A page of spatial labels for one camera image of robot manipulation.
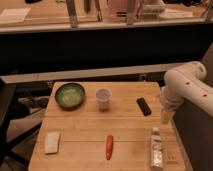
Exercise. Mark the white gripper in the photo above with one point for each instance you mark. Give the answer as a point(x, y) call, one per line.
point(166, 115)

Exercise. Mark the white ceramic cup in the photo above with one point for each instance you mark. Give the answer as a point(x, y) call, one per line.
point(103, 97)

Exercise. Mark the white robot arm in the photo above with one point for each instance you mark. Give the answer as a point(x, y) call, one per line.
point(185, 82)

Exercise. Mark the green ceramic bowl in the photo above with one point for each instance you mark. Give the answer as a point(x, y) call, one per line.
point(70, 95)

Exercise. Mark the black rectangular remote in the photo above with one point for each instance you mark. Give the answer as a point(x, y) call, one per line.
point(144, 106)

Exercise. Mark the clear plastic bottle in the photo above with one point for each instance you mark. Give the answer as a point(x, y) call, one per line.
point(156, 150)

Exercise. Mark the white sponge block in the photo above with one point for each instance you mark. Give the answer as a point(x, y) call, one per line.
point(51, 144)

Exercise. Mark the white paper sheet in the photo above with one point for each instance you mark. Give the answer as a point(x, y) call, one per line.
point(16, 15)

